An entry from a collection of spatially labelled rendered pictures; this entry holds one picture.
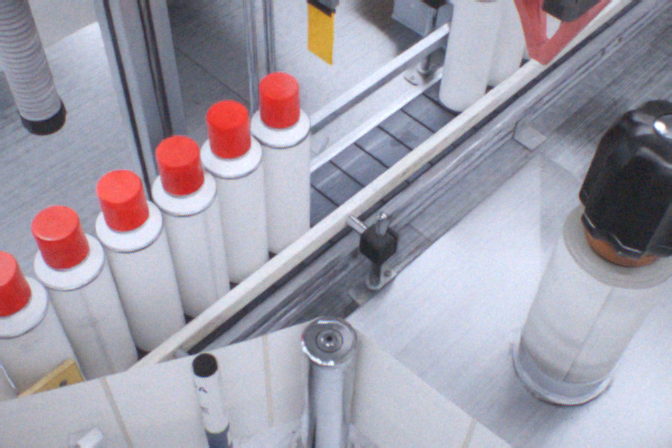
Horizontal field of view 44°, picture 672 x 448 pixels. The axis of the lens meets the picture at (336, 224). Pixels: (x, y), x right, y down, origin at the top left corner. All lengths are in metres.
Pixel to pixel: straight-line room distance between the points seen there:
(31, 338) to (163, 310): 0.13
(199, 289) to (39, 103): 0.21
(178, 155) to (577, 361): 0.36
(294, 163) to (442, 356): 0.22
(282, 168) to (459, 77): 0.29
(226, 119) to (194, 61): 0.45
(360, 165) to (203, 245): 0.27
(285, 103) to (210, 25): 0.49
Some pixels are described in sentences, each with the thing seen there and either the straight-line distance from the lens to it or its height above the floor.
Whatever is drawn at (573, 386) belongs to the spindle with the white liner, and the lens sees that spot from 0.74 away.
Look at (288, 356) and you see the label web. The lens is 0.59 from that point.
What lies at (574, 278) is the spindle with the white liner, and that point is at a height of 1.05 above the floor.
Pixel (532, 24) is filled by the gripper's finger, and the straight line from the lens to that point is 0.56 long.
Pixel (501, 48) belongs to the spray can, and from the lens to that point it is 0.96.
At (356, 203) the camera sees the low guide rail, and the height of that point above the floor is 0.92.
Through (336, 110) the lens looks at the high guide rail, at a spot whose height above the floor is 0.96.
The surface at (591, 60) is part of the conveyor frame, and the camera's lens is 1.11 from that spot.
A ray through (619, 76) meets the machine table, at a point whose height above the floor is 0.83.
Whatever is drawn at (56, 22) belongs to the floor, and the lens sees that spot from 2.58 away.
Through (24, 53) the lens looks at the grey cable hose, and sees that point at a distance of 0.63.
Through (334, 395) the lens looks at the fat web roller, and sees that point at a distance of 0.58.
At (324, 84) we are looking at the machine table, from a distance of 1.06.
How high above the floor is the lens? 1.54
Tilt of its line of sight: 52 degrees down
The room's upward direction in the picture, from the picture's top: 3 degrees clockwise
